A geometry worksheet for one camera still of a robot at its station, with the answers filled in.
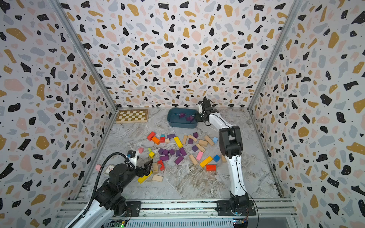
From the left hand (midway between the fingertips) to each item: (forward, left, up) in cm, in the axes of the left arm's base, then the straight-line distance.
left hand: (147, 159), depth 80 cm
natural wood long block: (+19, -38, -11) cm, 44 cm away
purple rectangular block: (+5, -17, -12) cm, 21 cm away
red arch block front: (-1, -7, -10) cm, 13 cm away
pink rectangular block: (+8, -31, -12) cm, 34 cm away
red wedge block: (-1, -37, -13) cm, 40 cm away
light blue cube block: (+19, -42, -10) cm, 47 cm away
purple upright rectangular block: (+10, -19, -11) cm, 24 cm away
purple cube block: (+13, -28, -11) cm, 32 cm away
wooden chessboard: (+41, +22, -9) cm, 47 cm away
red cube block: (+19, -5, -10) cm, 22 cm away
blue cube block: (+5, -42, -11) cm, 43 cm away
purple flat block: (+23, -11, -11) cm, 28 cm away
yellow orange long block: (+3, -34, -11) cm, 36 cm away
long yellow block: (+18, -16, -11) cm, 26 cm away
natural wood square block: (-7, -5, -11) cm, 14 cm away
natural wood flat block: (+16, -33, -10) cm, 38 cm away
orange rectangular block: (+20, 0, -12) cm, 23 cm away
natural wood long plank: (+5, -26, -11) cm, 29 cm away
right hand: (+36, -31, -5) cm, 48 cm away
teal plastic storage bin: (+40, -19, -11) cm, 46 cm away
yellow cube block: (+7, +1, -10) cm, 12 cm away
